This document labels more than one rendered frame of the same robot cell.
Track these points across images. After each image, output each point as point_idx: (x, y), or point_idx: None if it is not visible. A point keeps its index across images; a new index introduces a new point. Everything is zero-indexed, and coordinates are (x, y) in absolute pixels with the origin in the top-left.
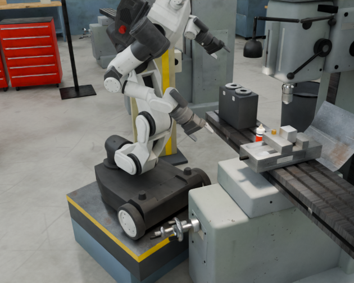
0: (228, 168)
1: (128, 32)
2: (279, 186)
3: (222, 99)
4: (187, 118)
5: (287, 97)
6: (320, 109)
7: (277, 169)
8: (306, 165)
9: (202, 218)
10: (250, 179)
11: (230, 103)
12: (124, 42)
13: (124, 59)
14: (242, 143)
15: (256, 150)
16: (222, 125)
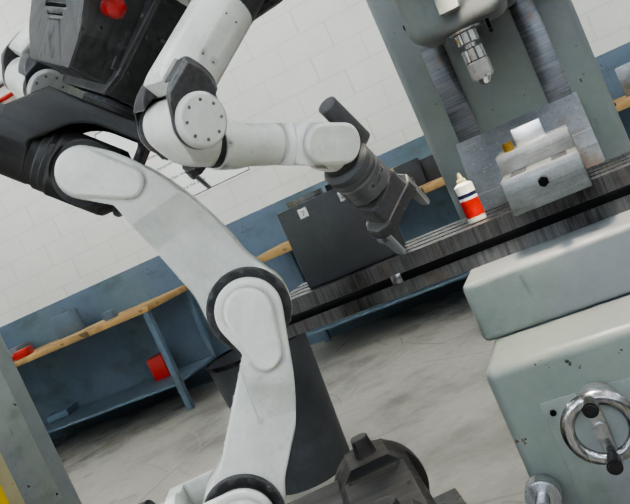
0: (505, 267)
1: (124, 20)
2: None
3: (304, 235)
4: (386, 168)
5: (488, 64)
6: (465, 160)
7: (592, 178)
8: (601, 166)
9: (601, 364)
10: (569, 239)
11: (338, 214)
12: (99, 80)
13: (213, 21)
14: (457, 234)
15: (539, 164)
16: (356, 273)
